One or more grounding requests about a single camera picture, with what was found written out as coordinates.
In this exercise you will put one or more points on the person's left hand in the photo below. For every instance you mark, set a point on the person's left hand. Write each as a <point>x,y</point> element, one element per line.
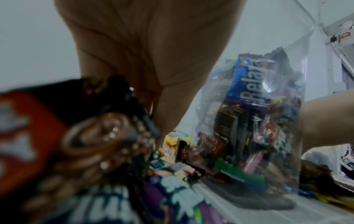
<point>155,39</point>

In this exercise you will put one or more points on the person's right hand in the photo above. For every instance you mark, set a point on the person's right hand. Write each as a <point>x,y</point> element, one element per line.
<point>332,122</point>

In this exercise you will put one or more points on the small transparent plastic jar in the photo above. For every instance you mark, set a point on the small transparent plastic jar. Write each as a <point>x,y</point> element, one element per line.
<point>249,131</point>

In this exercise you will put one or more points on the pile of colourful candies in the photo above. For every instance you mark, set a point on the pile of colourful candies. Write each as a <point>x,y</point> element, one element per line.
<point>66,144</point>

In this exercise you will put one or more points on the white metal frame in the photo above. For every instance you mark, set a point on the white metal frame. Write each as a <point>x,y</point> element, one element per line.
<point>343,48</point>

